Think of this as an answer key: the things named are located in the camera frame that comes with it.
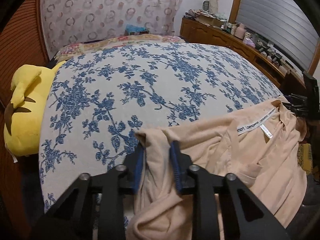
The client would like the beige printed t-shirt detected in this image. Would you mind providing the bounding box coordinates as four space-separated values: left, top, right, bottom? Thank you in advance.
126 96 307 239

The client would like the blue floral white bedsheet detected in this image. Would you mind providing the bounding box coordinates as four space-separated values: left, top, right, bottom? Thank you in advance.
38 41 284 240

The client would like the yellow plush toy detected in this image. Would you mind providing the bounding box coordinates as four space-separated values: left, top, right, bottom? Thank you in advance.
3 61 65 158

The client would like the pink floral blanket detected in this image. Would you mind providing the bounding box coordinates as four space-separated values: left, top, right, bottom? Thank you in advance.
54 34 185 63

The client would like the purple tissue pack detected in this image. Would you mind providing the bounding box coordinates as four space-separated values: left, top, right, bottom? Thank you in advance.
242 38 255 48

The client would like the teal item on box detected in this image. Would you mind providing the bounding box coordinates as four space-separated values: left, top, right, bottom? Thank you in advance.
124 24 149 36

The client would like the pink thermos bottle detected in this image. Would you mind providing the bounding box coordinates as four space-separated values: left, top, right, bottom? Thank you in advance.
234 23 246 40

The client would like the wooden sideboard cabinet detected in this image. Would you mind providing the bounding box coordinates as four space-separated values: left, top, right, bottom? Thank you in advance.
180 17 305 89

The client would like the circle patterned lace curtain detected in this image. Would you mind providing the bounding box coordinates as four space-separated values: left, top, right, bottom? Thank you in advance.
40 0 182 57

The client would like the cardboard box with clutter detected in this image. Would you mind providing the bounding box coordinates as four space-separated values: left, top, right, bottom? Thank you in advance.
185 9 227 28

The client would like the grey window blind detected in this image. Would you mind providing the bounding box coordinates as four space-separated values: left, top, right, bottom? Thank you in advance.
236 0 318 70

